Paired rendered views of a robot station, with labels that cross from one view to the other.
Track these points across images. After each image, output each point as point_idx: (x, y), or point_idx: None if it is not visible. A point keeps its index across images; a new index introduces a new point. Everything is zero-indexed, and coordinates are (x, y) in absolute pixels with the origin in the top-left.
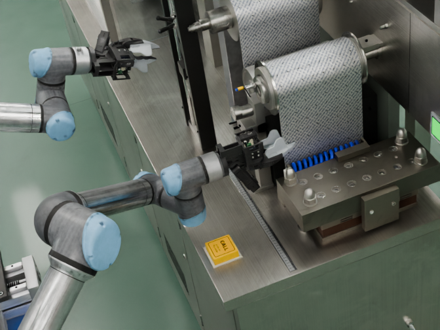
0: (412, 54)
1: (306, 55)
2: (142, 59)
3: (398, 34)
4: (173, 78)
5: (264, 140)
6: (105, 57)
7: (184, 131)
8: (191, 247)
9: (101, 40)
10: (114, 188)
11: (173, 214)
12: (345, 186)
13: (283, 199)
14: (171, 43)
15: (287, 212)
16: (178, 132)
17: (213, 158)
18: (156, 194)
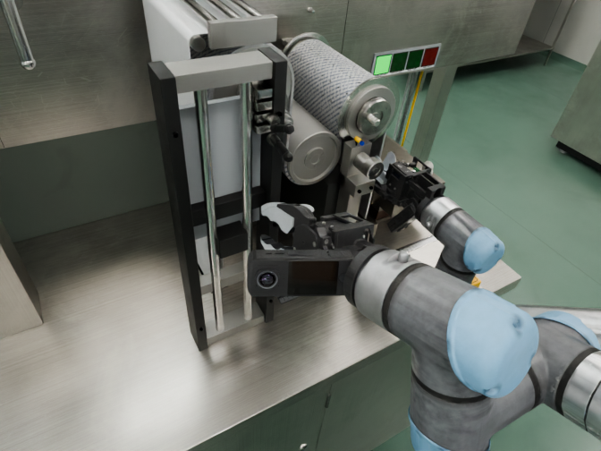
0: (351, 12)
1: (345, 60)
2: (281, 243)
3: (329, 5)
4: (44, 391)
5: (385, 172)
6: (356, 251)
7: (223, 350)
8: (364, 383)
9: (306, 254)
10: (546, 309)
11: (300, 420)
12: (395, 156)
13: (403, 208)
14: (193, 229)
15: (381, 233)
16: (223, 359)
17: (448, 199)
18: None
